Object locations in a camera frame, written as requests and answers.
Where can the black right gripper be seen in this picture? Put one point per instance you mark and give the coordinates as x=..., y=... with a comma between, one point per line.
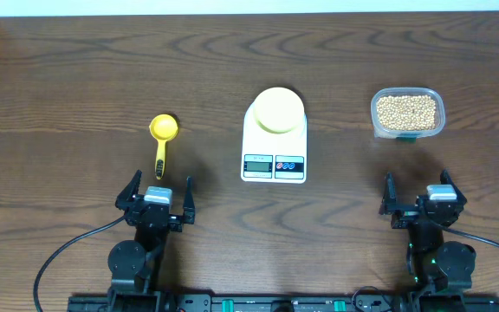
x=388, y=204

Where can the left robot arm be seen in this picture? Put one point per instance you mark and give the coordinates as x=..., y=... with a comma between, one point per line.
x=135, y=263

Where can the pale yellow bowl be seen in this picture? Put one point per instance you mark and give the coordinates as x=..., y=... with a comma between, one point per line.
x=278, y=110

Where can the white digital kitchen scale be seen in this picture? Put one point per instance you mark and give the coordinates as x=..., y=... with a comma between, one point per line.
x=273, y=157

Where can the clear plastic container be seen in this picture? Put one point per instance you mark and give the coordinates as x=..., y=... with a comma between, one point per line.
x=381, y=132

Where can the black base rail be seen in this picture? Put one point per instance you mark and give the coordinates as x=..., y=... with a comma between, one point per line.
x=275, y=303

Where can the soybeans in container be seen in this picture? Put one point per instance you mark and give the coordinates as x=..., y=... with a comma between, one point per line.
x=406, y=112

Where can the yellow measuring scoop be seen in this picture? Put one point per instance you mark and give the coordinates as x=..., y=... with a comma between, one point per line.
x=163, y=129

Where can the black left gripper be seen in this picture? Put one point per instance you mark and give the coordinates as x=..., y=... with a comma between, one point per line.
x=127, y=196

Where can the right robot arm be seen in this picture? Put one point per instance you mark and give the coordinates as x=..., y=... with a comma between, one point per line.
x=442, y=269

